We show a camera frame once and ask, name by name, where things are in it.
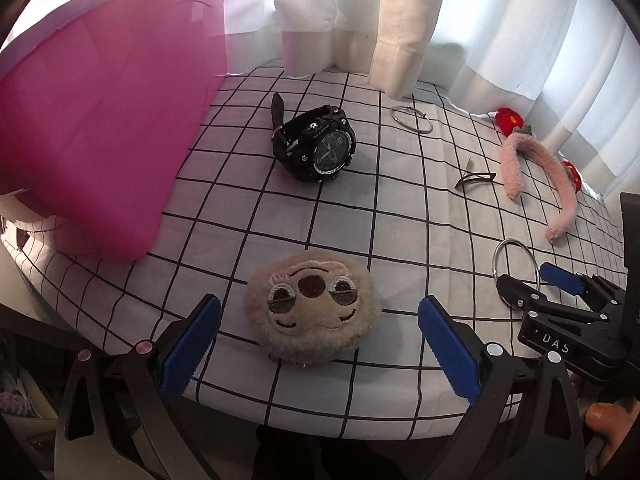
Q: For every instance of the black wristwatch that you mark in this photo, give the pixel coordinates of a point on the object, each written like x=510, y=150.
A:
x=330, y=152

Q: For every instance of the small silver bangle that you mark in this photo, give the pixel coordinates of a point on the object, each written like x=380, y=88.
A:
x=406, y=108

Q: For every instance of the person's right hand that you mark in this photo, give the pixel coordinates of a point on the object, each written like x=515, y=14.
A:
x=607, y=414

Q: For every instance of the pink fuzzy strawberry headband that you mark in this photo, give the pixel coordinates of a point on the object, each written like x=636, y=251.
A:
x=515, y=175

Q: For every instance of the dark metal hair clip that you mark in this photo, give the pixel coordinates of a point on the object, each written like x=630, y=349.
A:
x=477, y=176

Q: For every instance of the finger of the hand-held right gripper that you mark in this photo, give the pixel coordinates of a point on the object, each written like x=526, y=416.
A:
x=515, y=291
x=562, y=277

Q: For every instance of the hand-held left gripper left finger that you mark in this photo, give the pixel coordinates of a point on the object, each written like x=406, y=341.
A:
x=192, y=347

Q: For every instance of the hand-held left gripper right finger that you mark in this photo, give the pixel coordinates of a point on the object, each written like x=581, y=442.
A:
x=447, y=350

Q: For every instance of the beige plush sloth face pouch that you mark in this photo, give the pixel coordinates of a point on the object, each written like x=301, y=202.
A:
x=310, y=310

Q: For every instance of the large silver bangle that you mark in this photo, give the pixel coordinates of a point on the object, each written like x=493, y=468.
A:
x=515, y=239

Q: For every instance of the cream curtain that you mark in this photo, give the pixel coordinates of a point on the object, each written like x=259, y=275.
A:
x=350, y=20

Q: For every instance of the white sheer curtain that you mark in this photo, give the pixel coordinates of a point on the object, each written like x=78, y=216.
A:
x=525, y=25

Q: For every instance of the pink storage box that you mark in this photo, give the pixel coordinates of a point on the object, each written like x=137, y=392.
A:
x=100, y=135

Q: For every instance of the black checked white tablecloth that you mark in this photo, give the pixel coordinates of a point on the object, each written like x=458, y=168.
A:
x=400, y=240

